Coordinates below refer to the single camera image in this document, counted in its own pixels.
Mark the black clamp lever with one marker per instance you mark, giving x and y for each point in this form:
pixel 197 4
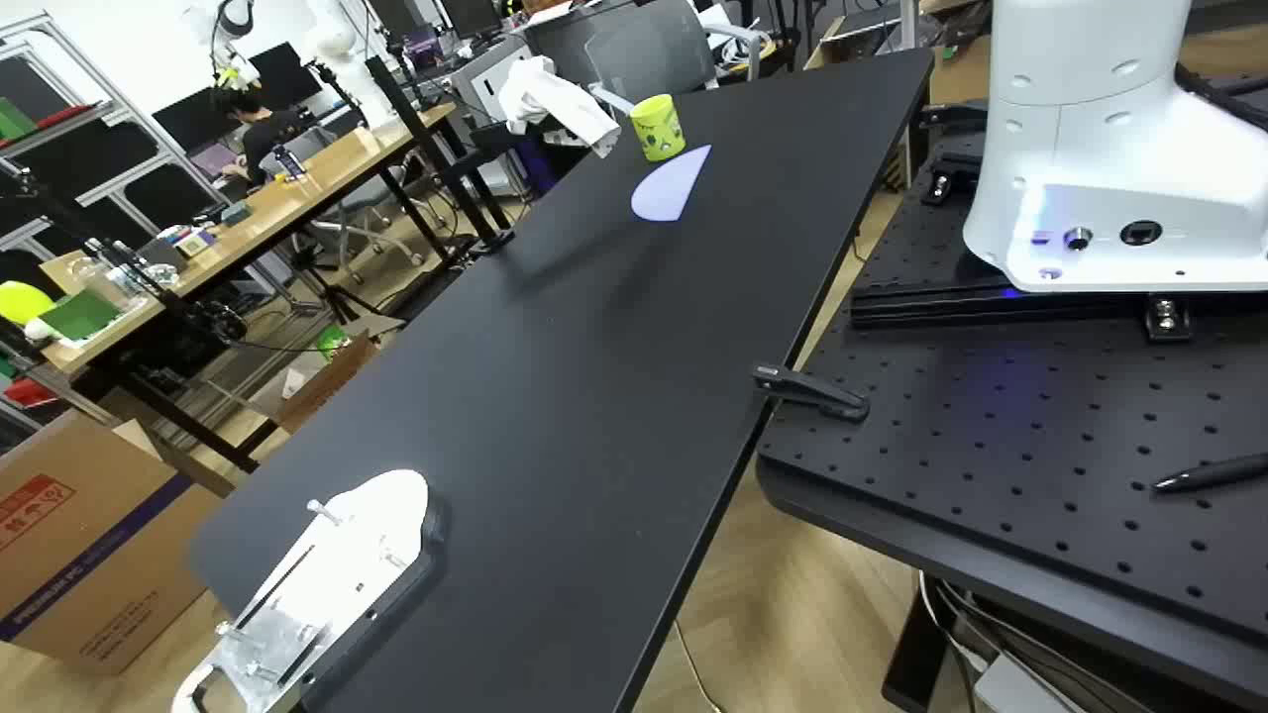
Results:
pixel 810 393

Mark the green mug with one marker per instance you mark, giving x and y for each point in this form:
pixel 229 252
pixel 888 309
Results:
pixel 657 129

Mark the grey office chair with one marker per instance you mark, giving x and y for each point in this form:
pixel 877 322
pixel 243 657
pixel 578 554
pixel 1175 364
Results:
pixel 619 43

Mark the small plain cardboard box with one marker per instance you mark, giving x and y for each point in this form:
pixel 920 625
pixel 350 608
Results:
pixel 323 384

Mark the clear acrylic rack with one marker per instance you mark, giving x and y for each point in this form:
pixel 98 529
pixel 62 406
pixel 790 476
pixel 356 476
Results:
pixel 348 559

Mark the long wooden desk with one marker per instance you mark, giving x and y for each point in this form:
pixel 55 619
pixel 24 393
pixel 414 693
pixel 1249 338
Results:
pixel 283 200

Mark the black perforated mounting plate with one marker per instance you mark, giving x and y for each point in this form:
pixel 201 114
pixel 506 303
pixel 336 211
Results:
pixel 1056 437

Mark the black monitor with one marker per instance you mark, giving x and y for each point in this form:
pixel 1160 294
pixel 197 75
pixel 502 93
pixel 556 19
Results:
pixel 283 74

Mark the green flat board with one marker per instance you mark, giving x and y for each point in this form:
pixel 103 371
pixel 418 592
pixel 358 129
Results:
pixel 80 313

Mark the black pen tool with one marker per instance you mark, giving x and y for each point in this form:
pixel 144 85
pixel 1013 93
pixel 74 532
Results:
pixel 1210 471

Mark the cardboard box with red print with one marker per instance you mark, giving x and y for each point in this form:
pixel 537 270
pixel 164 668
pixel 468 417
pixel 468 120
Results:
pixel 80 538

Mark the black camera stand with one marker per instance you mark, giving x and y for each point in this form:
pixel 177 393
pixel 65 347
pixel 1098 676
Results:
pixel 442 161

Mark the black aluminium rail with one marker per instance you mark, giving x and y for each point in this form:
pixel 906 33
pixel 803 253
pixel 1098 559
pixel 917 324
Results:
pixel 953 306

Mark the black bolt bracket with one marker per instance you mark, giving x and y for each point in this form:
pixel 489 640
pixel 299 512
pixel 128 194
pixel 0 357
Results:
pixel 1167 316

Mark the metal frame shelf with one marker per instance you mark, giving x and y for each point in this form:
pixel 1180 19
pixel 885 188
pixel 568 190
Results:
pixel 65 145

